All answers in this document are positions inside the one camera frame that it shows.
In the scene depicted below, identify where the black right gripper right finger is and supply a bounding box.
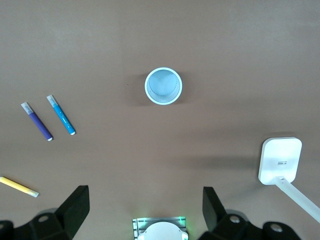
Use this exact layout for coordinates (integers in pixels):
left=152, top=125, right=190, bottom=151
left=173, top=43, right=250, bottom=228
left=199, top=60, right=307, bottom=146
left=199, top=186, right=301, bottom=240

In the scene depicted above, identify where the small white object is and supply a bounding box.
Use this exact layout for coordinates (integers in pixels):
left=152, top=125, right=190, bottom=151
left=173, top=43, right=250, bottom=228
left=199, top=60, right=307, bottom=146
left=0, top=176, right=40, bottom=198

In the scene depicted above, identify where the blue marker with clear cap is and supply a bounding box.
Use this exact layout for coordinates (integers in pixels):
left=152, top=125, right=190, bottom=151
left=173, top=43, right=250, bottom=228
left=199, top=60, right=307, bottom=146
left=46, top=94, right=76, bottom=136

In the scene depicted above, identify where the light blue plastic cup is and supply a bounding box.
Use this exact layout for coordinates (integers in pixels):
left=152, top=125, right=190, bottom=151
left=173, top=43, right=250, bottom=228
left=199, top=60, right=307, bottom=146
left=144, top=67, right=183, bottom=105

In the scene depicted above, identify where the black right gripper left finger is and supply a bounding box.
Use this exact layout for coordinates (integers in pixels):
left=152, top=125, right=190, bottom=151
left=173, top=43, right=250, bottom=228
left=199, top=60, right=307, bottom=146
left=0, top=185, right=90, bottom=240

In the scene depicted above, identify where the striped metal mounting plate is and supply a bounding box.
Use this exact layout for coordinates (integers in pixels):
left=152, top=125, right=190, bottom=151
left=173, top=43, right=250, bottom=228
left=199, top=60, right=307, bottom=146
left=131, top=216, right=187, bottom=240

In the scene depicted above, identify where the white round robot arm base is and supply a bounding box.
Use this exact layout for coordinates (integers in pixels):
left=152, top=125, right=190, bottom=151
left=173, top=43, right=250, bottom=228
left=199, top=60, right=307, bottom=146
left=136, top=221, right=189, bottom=240

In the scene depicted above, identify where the purple marker with clear cap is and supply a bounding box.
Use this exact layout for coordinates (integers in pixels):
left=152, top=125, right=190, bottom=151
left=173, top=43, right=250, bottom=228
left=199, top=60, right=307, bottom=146
left=20, top=101, right=54, bottom=142

